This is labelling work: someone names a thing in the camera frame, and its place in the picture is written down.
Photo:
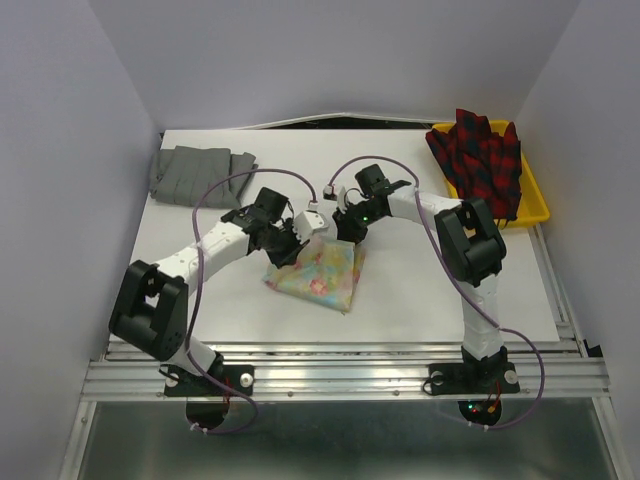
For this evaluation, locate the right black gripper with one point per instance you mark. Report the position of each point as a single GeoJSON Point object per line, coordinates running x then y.
{"type": "Point", "coordinates": [346, 229]}

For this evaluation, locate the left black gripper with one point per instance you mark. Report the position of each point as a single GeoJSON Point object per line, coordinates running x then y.
{"type": "Point", "coordinates": [280, 260]}

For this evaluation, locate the pastel floral skirt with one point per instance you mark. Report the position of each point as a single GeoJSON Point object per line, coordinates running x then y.
{"type": "Point", "coordinates": [326, 272]}

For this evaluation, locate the grey pleated skirt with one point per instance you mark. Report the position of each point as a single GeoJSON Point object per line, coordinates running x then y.
{"type": "Point", "coordinates": [180, 176]}

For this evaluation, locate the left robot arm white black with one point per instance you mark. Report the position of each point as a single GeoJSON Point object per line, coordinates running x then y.
{"type": "Point", "coordinates": [151, 311]}

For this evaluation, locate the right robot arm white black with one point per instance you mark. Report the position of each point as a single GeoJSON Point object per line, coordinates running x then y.
{"type": "Point", "coordinates": [470, 249]}

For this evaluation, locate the red black plaid skirt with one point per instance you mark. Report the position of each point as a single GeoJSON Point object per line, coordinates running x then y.
{"type": "Point", "coordinates": [481, 163]}

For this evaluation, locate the yellow plastic tray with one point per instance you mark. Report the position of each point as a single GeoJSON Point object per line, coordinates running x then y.
{"type": "Point", "coordinates": [533, 208]}

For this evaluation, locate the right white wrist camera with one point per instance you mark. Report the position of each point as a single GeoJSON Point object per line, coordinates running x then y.
{"type": "Point", "coordinates": [342, 199]}

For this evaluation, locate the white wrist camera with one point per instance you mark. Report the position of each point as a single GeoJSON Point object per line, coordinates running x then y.
{"type": "Point", "coordinates": [342, 199]}
{"type": "Point", "coordinates": [309, 223]}

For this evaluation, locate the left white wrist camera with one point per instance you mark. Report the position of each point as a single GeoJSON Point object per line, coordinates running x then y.
{"type": "Point", "coordinates": [309, 223]}

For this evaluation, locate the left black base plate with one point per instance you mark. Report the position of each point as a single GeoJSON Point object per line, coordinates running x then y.
{"type": "Point", "coordinates": [182, 384]}

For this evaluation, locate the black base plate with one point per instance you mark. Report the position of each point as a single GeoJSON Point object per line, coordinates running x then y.
{"type": "Point", "coordinates": [182, 384]}
{"type": "Point", "coordinates": [465, 380]}

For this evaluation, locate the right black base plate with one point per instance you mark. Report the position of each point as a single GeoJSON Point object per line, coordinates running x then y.
{"type": "Point", "coordinates": [465, 380]}

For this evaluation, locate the aluminium rail frame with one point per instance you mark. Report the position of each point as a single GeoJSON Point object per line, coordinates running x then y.
{"type": "Point", "coordinates": [355, 411]}

